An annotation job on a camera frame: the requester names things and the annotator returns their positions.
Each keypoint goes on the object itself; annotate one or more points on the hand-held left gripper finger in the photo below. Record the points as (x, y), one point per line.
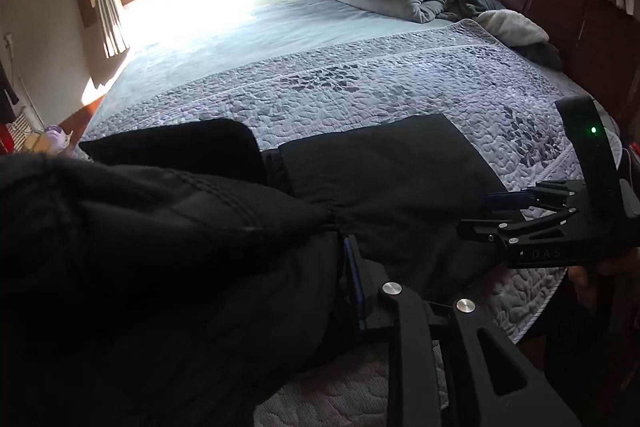
(415, 347)

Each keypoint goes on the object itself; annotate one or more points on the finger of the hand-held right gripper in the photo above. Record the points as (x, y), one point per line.
(487, 229)
(530, 197)

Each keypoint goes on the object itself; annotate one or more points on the black jacket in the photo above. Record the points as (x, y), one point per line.
(150, 257)

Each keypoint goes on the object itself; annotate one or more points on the person's right hand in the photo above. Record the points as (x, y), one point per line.
(585, 287)

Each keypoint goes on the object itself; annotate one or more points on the dark grey blanket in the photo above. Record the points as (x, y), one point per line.
(542, 54)

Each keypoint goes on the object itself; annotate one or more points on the dark wooden headboard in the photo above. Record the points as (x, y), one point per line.
(565, 12)

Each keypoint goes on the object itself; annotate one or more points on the small white cushion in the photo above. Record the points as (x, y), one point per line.
(515, 29)

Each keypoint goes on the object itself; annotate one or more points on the grey pebble-pattern quilt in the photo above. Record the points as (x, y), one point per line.
(400, 82)

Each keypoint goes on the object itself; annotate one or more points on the pale blue bed sheet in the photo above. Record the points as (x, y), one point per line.
(225, 37)

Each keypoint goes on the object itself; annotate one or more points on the small purple white object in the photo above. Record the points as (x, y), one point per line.
(56, 139)

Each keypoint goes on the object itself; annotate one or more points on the cardboard box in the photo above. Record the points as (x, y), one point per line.
(35, 142)

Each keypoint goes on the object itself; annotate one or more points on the wooden bed frame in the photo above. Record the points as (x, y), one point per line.
(80, 117)

